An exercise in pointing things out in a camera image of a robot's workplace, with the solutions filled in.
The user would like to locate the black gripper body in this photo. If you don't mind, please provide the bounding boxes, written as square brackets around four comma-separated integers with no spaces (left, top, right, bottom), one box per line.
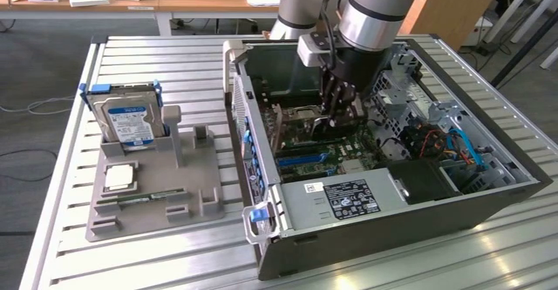
[319,45,388,92]

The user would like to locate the black graphics card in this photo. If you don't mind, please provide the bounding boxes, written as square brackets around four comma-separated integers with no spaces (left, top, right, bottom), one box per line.
[270,102,367,150]

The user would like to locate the metal CPU socket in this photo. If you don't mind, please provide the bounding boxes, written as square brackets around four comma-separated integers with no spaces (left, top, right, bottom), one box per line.
[290,106,326,121]

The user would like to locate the silver metal disk bay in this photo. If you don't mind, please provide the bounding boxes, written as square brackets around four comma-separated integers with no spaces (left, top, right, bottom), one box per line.
[370,69,439,131]

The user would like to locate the green motherboard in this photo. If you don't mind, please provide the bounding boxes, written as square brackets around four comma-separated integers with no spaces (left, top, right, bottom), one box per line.
[256,87,394,185]

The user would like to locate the green RAM stick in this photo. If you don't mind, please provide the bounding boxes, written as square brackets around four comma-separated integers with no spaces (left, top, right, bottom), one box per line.
[117,190,184,205]
[280,138,346,150]

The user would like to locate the blue expansion slot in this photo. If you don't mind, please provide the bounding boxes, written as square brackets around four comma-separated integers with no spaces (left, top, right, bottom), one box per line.
[278,152,328,167]

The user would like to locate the white floor device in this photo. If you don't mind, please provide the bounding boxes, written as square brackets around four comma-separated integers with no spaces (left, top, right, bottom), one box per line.
[462,16,494,48]

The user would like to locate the wooden cabinet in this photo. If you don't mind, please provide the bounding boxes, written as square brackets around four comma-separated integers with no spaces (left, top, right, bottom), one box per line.
[398,0,509,51]

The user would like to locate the grey power supply unit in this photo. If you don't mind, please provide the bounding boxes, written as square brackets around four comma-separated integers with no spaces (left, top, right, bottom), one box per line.
[278,167,408,231]

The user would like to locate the black open PC case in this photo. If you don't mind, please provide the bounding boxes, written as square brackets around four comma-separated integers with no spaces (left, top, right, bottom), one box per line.
[220,38,554,282]

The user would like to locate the grey plastic parts rack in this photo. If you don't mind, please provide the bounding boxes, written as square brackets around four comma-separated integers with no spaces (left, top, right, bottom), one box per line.
[85,105,227,242]

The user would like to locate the silver hard disk blue label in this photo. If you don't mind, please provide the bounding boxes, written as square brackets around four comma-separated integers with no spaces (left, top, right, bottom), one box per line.
[85,87,157,147]

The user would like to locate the hard drive with blue caddy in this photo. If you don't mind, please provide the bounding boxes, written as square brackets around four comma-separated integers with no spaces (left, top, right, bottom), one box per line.
[77,80,163,140]

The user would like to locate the silver CPU chip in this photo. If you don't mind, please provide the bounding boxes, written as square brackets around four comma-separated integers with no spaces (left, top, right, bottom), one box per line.
[104,165,135,191]

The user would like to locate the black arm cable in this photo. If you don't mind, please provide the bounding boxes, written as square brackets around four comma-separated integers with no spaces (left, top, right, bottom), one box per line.
[320,0,355,72]

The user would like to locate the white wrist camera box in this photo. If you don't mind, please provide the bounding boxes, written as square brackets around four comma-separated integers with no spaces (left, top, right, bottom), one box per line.
[296,32,336,68]

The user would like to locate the red black wire bundle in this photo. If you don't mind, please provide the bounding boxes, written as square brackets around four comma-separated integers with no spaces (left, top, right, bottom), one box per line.
[400,125,446,160]

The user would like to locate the light blue SATA wire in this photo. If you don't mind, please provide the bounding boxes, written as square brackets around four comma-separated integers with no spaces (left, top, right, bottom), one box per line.
[446,128,488,173]

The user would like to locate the white table frame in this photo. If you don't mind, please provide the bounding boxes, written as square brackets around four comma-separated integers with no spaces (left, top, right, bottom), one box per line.
[482,0,558,71]

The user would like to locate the white floor cable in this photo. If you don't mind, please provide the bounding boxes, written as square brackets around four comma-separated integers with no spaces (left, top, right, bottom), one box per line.
[0,95,79,114]

